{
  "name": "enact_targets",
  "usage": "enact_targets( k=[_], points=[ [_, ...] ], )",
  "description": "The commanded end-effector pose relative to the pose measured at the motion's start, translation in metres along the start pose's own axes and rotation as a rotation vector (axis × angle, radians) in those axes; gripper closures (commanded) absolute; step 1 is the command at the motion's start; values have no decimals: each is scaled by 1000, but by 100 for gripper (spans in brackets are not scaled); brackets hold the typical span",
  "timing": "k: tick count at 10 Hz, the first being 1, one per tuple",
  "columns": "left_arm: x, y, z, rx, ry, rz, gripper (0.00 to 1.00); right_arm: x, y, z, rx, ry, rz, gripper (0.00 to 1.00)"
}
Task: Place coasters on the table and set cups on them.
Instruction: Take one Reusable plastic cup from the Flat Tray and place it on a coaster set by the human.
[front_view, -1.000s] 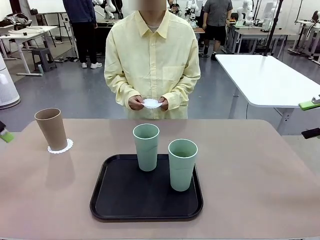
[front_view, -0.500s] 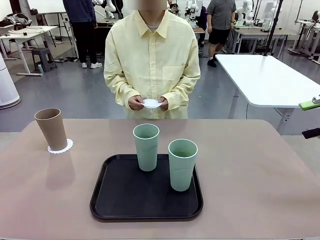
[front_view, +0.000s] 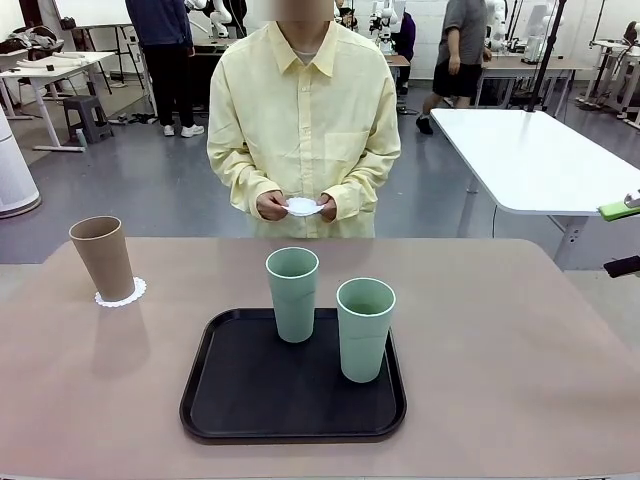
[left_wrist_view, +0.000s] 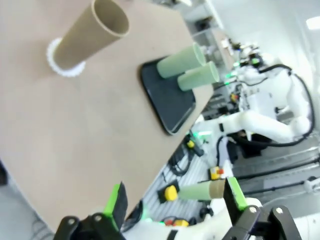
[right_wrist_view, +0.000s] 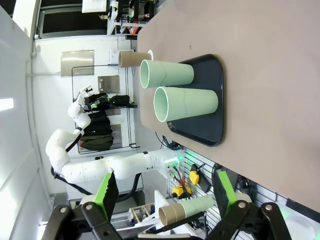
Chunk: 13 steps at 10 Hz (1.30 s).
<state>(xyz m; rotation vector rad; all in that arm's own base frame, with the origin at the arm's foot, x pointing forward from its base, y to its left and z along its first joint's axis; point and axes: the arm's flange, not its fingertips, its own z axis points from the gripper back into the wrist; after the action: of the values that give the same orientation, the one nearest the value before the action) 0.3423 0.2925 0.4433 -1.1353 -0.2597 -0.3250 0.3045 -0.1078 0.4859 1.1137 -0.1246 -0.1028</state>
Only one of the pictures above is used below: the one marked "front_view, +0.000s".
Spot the pale green plastic cup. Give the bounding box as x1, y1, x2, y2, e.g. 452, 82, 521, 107
265, 246, 320, 344
335, 277, 397, 385

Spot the brown plastic cup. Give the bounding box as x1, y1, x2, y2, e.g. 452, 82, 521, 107
68, 215, 137, 303

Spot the white whiteboard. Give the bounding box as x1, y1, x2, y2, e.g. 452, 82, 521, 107
52, 0, 132, 27

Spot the white desk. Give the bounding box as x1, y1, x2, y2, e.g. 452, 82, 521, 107
0, 49, 117, 151

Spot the brown topped desk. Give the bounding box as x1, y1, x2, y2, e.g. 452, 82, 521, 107
479, 55, 596, 109

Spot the person's right hand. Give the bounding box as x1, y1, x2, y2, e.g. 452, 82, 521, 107
256, 193, 290, 222

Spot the white paper doily coaster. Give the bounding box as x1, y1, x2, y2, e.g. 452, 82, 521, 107
282, 198, 326, 218
94, 276, 149, 309

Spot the person in dark blue top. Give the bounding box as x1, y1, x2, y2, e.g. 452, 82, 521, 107
124, 0, 206, 139

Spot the person's left forearm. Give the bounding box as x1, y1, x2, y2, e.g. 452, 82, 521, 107
324, 149, 396, 221

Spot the black tripod pole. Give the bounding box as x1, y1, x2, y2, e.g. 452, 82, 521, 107
522, 0, 571, 112

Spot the person in yellow shirt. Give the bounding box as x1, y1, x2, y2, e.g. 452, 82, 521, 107
206, 0, 403, 240

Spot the black plastic tray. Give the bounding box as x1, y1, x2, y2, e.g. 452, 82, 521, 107
178, 307, 408, 445

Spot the person in purple top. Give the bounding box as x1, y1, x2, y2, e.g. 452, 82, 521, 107
394, 10, 417, 96

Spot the dark jacket pile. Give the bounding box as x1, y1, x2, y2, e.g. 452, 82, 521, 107
0, 24, 65, 60

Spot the grey plastic stool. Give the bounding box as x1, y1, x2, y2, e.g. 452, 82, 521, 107
62, 93, 115, 146

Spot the large white table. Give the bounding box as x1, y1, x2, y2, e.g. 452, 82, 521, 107
429, 107, 640, 271

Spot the person's right forearm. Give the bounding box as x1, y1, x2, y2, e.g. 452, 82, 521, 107
227, 154, 284, 221

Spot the person in grey shirt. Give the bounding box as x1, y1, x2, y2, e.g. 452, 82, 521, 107
415, 0, 494, 135

